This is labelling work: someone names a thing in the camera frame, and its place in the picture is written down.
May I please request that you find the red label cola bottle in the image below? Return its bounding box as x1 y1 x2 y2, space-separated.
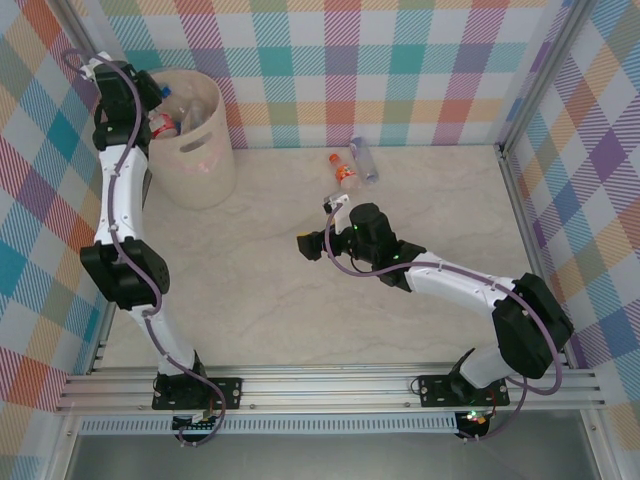
149 112 182 140

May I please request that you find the clear bottle green label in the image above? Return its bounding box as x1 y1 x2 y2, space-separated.
182 99 209 134

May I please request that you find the beige plastic bin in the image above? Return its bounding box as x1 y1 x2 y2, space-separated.
144 69 238 211

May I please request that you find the orange soda bottle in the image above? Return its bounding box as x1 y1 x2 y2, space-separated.
328 152 361 191

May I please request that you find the clear bottle purple cap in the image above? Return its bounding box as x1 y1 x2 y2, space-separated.
348 136 380 184

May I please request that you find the left control board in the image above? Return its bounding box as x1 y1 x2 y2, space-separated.
171 410 220 432

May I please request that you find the control board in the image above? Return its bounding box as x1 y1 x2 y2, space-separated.
171 410 220 432
458 408 490 437

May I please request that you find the right control board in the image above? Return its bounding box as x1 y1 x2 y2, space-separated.
458 408 490 437

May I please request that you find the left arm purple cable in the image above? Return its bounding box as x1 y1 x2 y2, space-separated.
60 48 235 447

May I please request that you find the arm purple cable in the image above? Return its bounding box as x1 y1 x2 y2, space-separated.
324 197 561 444
60 48 235 447

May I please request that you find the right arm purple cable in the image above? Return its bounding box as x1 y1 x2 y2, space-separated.
324 197 561 444

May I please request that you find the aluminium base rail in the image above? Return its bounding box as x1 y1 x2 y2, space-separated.
55 364 605 414

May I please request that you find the right aluminium floor rail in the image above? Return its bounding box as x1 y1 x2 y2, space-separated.
498 143 576 371

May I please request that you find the left black mount plate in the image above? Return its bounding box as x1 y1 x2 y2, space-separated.
151 377 245 412

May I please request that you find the black mount plate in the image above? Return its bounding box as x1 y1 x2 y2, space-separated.
151 377 245 412
417 373 512 409

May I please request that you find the white slotted cable tray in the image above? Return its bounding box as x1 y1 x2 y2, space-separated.
79 413 460 437

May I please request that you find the right black mount plate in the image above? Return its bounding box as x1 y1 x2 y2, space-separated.
417 373 512 409

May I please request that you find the right aluminium frame post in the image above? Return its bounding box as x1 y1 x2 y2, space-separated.
499 0 599 151

